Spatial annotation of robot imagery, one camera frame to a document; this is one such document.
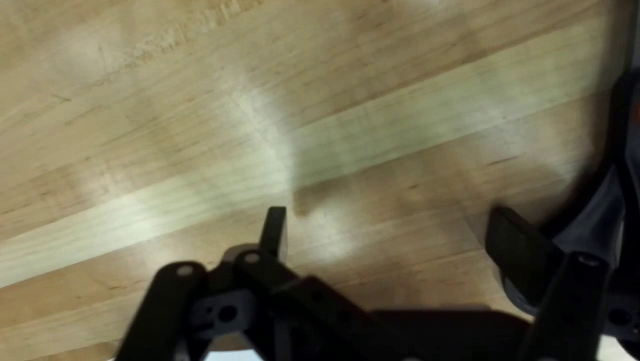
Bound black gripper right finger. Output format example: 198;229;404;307
483;205;611;361

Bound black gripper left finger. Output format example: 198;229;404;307
111;205;304;361

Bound black scissors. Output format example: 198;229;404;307
497;61;640;361

